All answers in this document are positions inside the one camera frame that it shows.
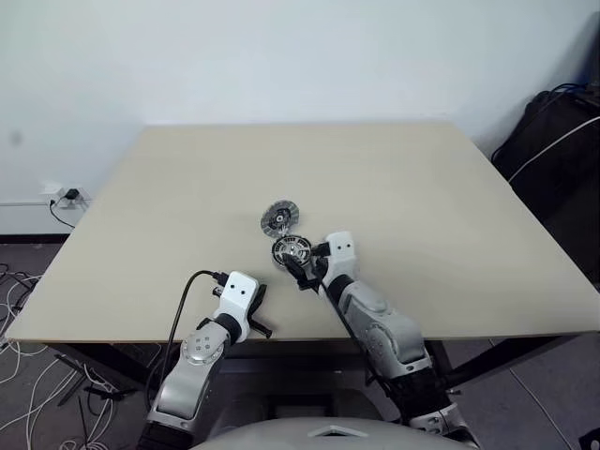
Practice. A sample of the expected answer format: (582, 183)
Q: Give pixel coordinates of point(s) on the black stand legs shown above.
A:
(72, 388)

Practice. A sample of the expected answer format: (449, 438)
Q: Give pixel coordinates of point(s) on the black table frame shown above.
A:
(515, 356)

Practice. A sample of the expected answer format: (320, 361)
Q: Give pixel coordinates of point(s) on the round metal gear disc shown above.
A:
(269, 220)

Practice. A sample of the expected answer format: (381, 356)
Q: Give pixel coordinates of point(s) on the black bag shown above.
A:
(553, 197)

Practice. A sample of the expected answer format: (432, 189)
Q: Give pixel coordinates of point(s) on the round metal bearing part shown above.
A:
(277, 262)

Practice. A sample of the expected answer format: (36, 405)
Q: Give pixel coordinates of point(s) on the black panel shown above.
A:
(591, 42)

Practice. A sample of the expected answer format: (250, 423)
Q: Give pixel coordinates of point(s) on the black power adapter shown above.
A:
(72, 194)

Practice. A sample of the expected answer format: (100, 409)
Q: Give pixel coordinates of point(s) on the wall power socket plug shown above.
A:
(51, 190)

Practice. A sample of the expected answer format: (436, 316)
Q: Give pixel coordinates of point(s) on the silver spoked rotor black rim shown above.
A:
(291, 248)

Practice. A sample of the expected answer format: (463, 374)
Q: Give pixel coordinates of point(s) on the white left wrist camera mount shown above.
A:
(239, 293)

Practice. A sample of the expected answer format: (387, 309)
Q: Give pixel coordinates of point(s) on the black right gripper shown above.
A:
(319, 272)

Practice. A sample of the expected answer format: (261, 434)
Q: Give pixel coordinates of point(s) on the grey robot torso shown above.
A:
(281, 431)

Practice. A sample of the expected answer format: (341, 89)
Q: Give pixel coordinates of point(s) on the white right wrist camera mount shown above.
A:
(342, 255)

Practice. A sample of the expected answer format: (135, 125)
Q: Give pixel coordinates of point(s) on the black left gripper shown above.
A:
(256, 313)

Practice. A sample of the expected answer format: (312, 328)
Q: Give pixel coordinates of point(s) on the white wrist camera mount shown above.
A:
(239, 293)
(342, 255)

